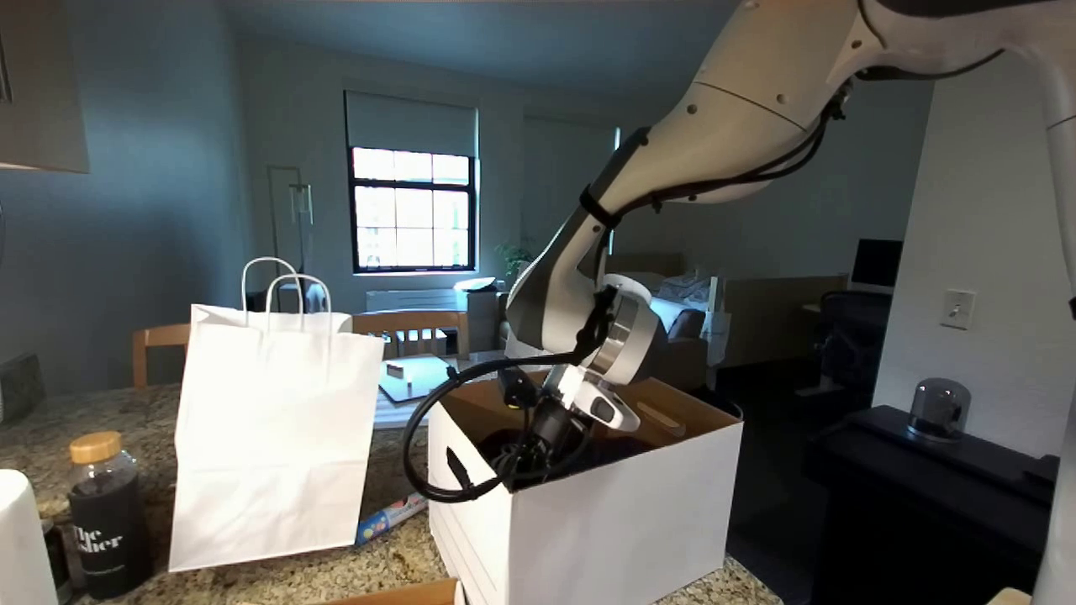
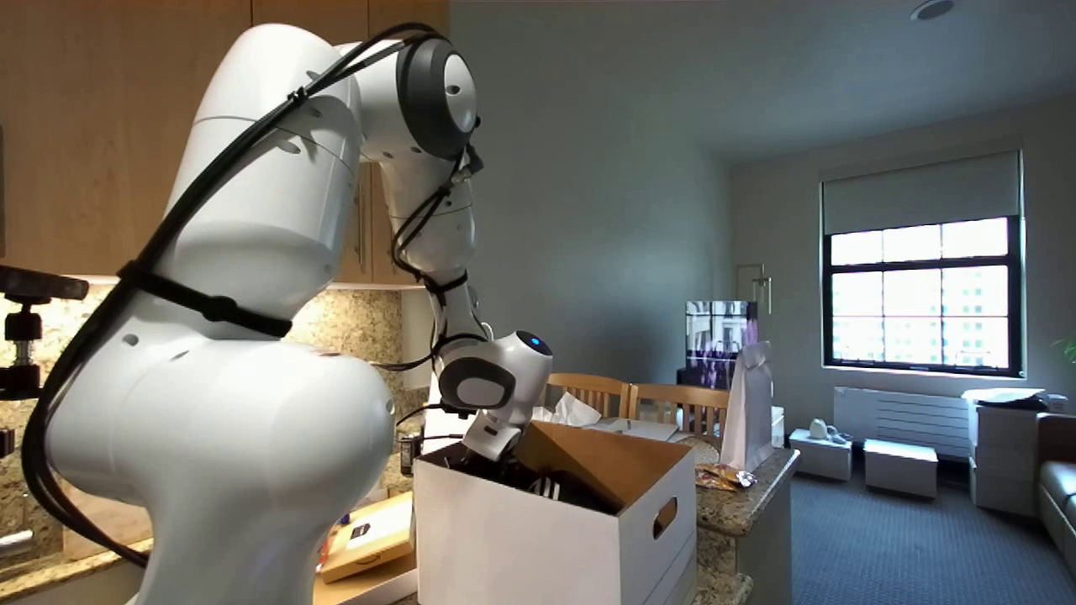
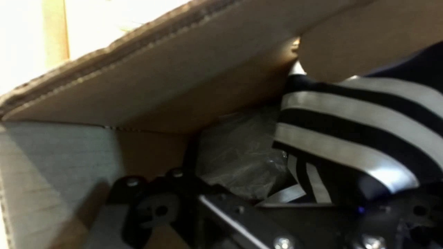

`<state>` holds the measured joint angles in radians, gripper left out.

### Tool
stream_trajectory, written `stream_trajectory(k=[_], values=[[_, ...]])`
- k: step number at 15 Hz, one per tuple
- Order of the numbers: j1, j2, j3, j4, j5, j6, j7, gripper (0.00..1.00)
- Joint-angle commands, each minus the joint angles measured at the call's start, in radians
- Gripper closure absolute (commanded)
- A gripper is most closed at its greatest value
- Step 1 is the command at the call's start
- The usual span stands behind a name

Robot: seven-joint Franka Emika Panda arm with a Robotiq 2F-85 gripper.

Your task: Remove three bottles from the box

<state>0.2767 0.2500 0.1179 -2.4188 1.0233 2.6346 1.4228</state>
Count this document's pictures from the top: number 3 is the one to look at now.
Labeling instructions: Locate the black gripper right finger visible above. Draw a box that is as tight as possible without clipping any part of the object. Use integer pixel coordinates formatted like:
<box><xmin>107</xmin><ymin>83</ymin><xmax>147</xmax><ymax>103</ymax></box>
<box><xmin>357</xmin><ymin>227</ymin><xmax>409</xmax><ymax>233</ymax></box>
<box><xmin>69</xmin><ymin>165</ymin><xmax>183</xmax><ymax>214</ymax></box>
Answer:
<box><xmin>338</xmin><ymin>178</ymin><xmax>443</xmax><ymax>249</ymax></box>

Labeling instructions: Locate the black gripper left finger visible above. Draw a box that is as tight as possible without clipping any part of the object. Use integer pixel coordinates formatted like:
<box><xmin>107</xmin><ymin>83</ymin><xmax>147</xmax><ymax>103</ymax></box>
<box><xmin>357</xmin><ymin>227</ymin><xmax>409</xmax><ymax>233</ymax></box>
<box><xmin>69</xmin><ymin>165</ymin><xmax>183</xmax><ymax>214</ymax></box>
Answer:
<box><xmin>82</xmin><ymin>137</ymin><xmax>296</xmax><ymax>249</ymax></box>

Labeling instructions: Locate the white cardboard box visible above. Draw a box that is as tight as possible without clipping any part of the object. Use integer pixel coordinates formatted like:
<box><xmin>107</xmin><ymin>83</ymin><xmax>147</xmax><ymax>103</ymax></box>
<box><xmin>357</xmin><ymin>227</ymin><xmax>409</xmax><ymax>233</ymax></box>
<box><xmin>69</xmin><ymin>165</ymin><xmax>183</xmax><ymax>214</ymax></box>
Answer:
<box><xmin>0</xmin><ymin>0</ymin><xmax>443</xmax><ymax>249</ymax></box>

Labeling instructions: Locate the crumpled clear plastic wrap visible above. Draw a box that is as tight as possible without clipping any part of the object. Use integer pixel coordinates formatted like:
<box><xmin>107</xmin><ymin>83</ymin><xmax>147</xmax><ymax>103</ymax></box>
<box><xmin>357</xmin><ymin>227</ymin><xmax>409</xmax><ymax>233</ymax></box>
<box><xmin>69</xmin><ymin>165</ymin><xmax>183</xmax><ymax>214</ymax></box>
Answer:
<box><xmin>197</xmin><ymin>108</ymin><xmax>299</xmax><ymax>201</ymax></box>

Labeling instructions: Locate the dark white-striped Adidas jacket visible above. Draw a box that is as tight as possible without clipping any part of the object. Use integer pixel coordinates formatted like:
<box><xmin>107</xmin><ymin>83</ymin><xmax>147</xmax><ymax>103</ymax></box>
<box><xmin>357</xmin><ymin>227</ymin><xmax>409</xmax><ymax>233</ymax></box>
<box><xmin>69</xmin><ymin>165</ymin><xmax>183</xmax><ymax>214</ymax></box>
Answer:
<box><xmin>258</xmin><ymin>41</ymin><xmax>443</xmax><ymax>207</ymax></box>

